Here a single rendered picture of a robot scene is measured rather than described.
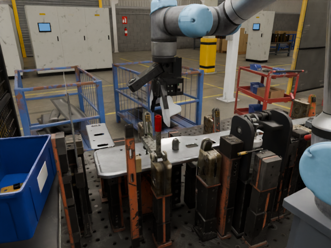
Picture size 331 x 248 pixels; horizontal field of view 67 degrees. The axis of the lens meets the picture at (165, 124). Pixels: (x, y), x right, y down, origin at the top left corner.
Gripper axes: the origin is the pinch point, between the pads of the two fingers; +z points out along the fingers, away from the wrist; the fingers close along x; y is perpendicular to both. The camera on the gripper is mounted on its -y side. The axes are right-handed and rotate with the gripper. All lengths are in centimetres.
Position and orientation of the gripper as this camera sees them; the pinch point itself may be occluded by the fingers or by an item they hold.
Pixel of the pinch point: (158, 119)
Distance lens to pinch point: 81.6
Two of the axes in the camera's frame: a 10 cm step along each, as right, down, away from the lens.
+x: -3.6, -3.4, 8.7
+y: 9.3, -1.3, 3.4
